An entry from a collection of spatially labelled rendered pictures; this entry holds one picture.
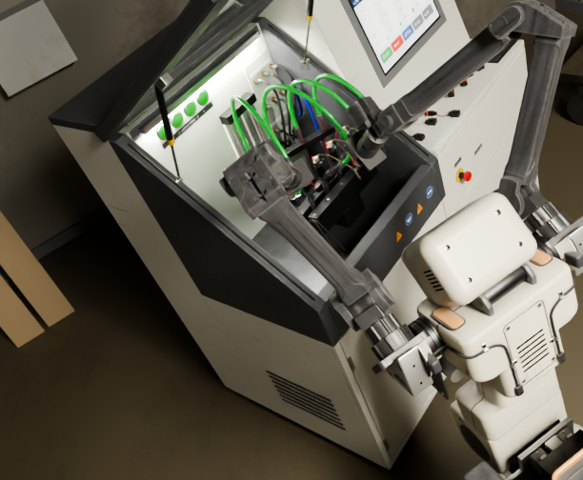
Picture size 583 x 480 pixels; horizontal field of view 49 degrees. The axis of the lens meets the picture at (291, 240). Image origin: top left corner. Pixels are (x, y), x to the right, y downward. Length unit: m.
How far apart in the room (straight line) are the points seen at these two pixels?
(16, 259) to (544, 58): 3.05
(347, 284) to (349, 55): 1.09
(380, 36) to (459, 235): 1.21
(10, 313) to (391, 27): 2.60
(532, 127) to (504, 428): 0.68
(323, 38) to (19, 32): 2.18
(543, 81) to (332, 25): 0.93
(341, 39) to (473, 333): 1.22
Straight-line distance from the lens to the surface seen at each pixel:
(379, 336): 1.30
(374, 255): 1.94
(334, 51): 2.15
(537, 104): 1.42
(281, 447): 2.74
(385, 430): 2.33
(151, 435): 3.06
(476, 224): 1.25
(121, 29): 4.21
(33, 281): 3.87
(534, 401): 1.63
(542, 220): 1.46
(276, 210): 1.12
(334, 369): 2.01
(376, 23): 2.32
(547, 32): 1.39
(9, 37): 3.93
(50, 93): 4.21
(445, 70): 1.51
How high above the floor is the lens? 2.21
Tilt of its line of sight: 38 degrees down
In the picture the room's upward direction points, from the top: 24 degrees counter-clockwise
